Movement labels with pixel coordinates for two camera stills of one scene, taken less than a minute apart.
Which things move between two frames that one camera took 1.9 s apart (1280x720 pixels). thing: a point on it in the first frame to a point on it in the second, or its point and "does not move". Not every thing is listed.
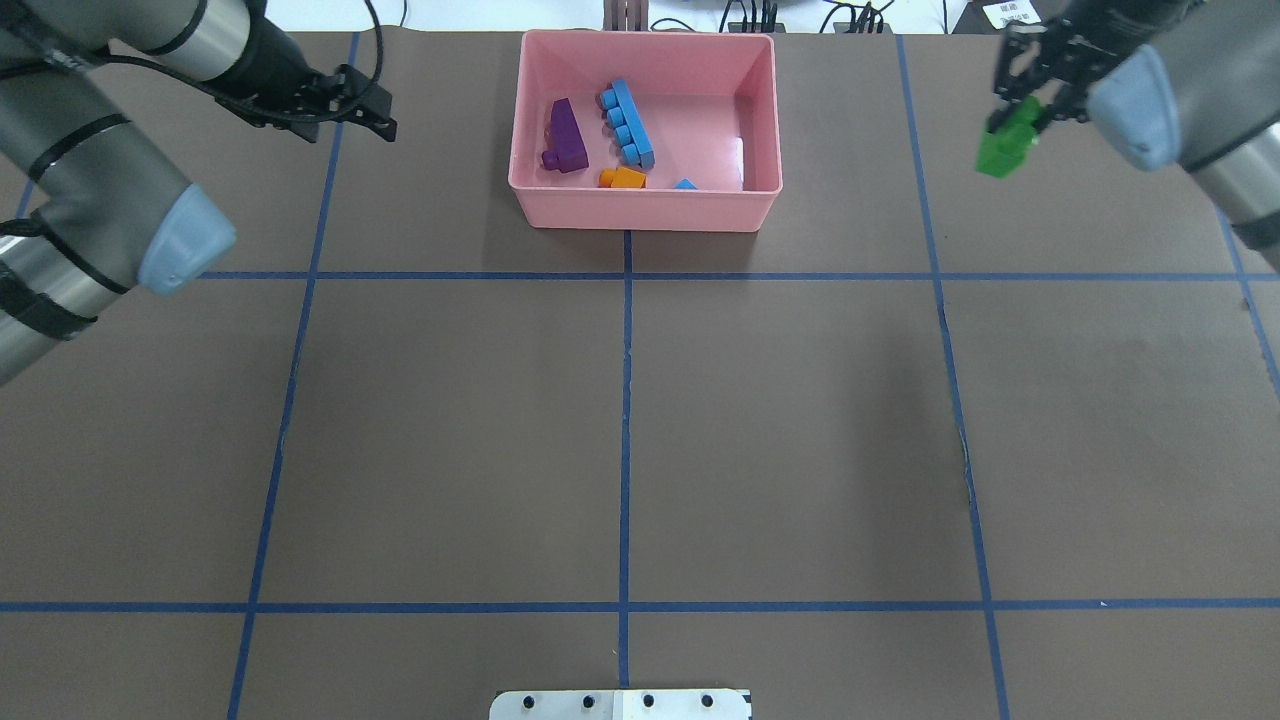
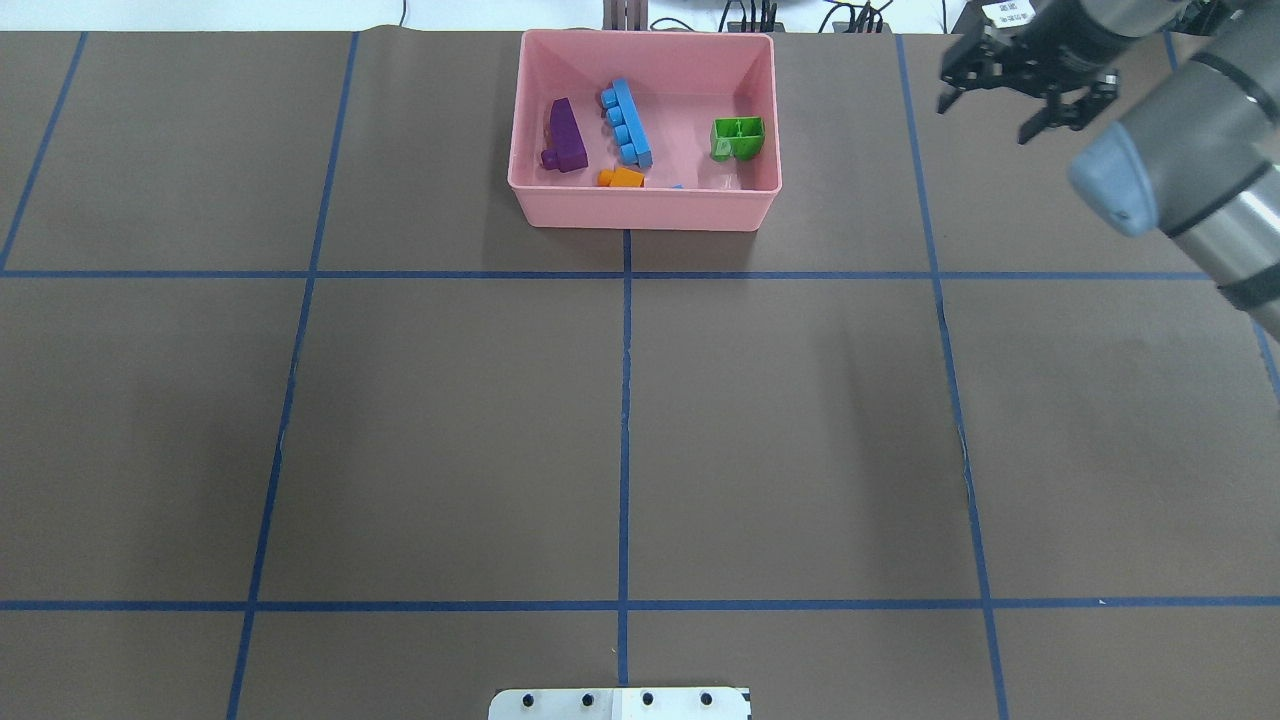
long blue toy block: (626, 125) does not move
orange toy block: (622, 178) does not move
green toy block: (1005, 150) to (741, 138)
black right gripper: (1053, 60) to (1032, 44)
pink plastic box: (707, 104) does not move
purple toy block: (568, 151) does not move
